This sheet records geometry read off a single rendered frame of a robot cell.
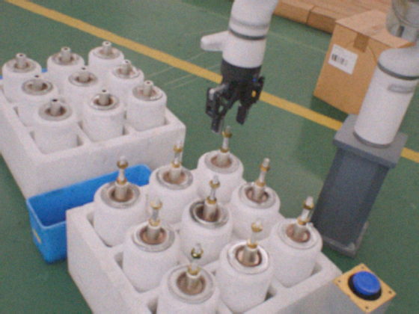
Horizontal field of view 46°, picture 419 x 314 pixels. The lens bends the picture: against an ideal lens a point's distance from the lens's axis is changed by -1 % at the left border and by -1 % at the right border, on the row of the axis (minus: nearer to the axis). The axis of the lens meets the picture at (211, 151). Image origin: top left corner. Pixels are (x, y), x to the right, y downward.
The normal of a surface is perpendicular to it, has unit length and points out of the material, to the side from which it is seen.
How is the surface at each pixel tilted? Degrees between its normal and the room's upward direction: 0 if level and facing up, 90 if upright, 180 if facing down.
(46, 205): 88
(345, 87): 89
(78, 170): 90
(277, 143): 0
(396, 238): 0
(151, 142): 90
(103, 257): 0
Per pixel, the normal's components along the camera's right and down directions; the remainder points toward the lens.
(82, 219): 0.15, -0.80
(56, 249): 0.58, 0.57
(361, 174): -0.47, 0.45
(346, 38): -0.72, 0.32
